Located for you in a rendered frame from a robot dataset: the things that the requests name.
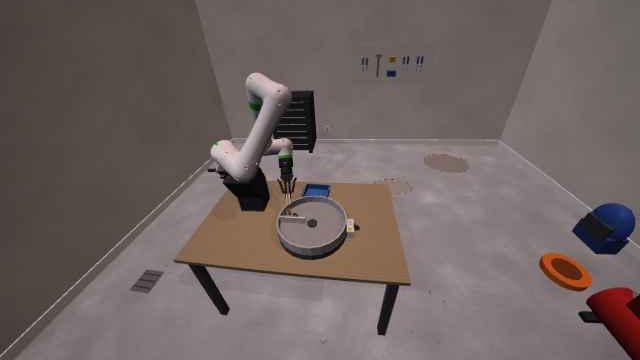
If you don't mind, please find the grey round turntable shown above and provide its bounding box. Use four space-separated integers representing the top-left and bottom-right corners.
277 196 360 260

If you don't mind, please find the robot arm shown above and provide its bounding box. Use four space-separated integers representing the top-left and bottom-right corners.
207 73 293 183

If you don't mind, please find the blue rectangular tray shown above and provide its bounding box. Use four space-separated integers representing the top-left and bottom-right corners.
302 183 330 197

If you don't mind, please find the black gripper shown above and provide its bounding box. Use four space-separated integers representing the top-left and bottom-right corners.
277 167 297 204

